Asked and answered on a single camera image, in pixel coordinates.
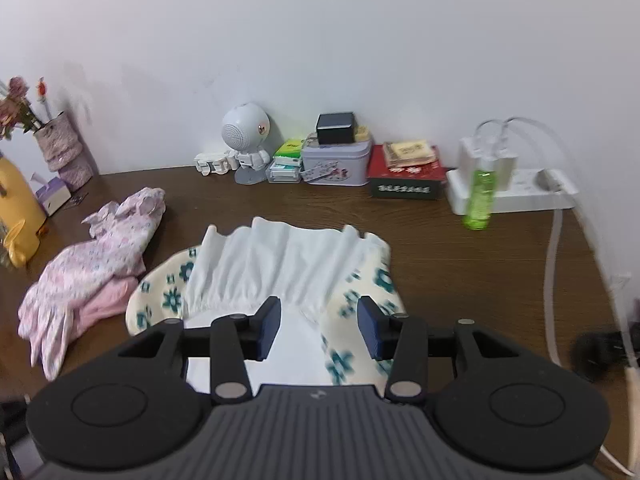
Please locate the black small box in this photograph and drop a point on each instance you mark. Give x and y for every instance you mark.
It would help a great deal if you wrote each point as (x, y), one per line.
(335, 129)

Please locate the green small carton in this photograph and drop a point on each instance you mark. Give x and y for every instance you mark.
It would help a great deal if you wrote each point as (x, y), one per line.
(290, 148)

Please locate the beige snack packet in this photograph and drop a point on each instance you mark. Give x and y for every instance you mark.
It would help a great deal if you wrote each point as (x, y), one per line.
(410, 152)

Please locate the dried pink roses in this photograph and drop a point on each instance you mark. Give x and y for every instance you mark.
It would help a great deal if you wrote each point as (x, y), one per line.
(17, 90)

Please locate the grey plug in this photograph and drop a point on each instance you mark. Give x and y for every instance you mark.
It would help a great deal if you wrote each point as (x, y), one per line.
(549, 180)

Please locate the cream green-flowered garment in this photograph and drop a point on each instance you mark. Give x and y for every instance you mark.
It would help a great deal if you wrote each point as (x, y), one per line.
(280, 260)

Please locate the white charger block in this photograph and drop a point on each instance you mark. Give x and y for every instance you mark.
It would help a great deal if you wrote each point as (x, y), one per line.
(502, 170)

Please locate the purple tissue box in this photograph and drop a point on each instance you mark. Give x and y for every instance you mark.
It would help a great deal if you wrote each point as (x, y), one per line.
(52, 197)

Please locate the pink floral garment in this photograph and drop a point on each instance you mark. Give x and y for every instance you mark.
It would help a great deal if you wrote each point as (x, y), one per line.
(100, 255)

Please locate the red black box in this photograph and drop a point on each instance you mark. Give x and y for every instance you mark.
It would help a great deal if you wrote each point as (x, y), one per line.
(405, 182)

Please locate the plain pink garment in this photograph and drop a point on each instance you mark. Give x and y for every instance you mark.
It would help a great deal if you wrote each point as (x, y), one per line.
(107, 300)

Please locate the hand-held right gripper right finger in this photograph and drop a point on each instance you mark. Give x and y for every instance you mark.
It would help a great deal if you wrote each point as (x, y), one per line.
(370, 330)

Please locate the green spray bottle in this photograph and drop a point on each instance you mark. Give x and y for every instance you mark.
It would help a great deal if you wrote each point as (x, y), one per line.
(479, 200)

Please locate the white robot speaker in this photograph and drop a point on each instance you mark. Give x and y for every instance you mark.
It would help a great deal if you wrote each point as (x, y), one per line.
(242, 127)

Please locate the white power strip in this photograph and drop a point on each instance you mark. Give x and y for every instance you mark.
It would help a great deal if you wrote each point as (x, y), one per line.
(520, 200)

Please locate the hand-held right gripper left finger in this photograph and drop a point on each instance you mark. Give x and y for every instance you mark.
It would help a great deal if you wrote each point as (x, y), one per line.
(267, 330)

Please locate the white green medicine box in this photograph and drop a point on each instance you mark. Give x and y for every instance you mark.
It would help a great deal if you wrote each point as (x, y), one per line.
(284, 170)

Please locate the grey tin box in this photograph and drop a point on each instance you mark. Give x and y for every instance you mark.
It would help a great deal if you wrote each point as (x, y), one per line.
(337, 165)

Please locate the yellow thermos jug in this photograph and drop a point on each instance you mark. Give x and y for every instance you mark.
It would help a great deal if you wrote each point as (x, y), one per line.
(17, 195)

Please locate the fuzzy purple vase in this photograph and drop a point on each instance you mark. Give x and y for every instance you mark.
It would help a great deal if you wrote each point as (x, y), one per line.
(65, 155)

